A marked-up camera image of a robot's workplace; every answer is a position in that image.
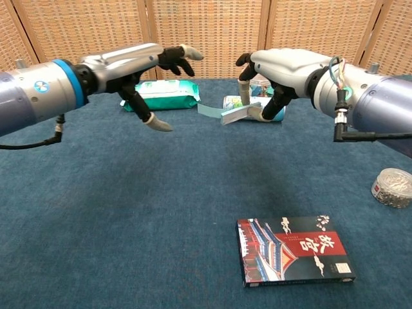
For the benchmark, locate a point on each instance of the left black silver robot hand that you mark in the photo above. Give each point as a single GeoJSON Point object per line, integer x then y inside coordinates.
{"type": "Point", "coordinates": [128, 62]}

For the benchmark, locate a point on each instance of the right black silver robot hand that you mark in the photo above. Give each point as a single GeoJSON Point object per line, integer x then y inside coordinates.
{"type": "Point", "coordinates": [289, 69]}

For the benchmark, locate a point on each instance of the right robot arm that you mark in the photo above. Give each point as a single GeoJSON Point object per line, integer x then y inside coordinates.
{"type": "Point", "coordinates": [386, 103]}

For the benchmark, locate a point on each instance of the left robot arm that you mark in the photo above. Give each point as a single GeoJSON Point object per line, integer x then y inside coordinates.
{"type": "Point", "coordinates": [25, 96]}

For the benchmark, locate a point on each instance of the clear jar of colourful clips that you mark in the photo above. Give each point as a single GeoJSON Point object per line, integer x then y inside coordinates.
{"type": "Point", "coordinates": [260, 88]}

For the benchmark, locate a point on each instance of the green wet wipes pack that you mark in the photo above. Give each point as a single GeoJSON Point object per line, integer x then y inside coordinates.
{"type": "Point", "coordinates": [167, 95]}

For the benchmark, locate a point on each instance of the woven bamboo folding screen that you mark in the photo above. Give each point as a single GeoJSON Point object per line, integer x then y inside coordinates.
{"type": "Point", "coordinates": [209, 32]}

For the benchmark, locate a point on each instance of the blue felt table mat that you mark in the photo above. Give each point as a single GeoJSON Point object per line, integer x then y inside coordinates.
{"type": "Point", "coordinates": [128, 209]}

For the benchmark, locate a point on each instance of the small clear box of pins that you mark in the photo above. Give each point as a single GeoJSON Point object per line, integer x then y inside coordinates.
{"type": "Point", "coordinates": [394, 190]}

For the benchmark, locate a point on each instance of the red blue palace print book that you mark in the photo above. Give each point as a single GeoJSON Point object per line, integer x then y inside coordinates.
{"type": "Point", "coordinates": [289, 251]}

